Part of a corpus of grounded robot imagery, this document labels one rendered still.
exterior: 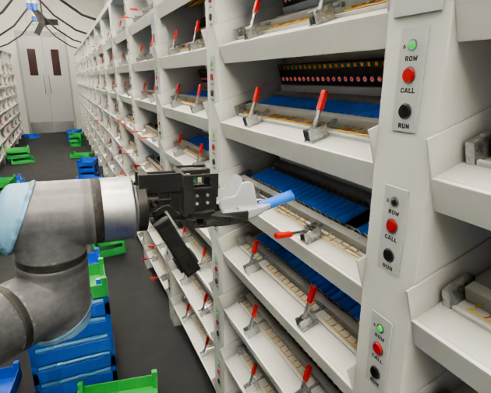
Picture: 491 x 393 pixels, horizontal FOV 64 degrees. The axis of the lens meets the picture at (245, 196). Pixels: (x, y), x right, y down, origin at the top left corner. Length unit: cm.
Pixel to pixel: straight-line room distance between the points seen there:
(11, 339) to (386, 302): 49
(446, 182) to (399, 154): 8
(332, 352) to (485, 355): 33
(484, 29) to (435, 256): 27
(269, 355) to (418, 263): 64
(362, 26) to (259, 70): 57
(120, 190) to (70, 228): 8
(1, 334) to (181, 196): 27
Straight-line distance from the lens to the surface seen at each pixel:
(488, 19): 49
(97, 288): 165
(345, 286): 70
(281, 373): 106
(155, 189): 57
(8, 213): 55
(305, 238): 77
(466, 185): 50
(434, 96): 51
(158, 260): 249
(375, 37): 60
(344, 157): 63
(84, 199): 54
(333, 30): 67
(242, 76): 112
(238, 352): 140
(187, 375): 186
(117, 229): 55
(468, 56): 53
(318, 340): 84
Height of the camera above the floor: 121
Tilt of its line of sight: 17 degrees down
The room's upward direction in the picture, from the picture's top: straight up
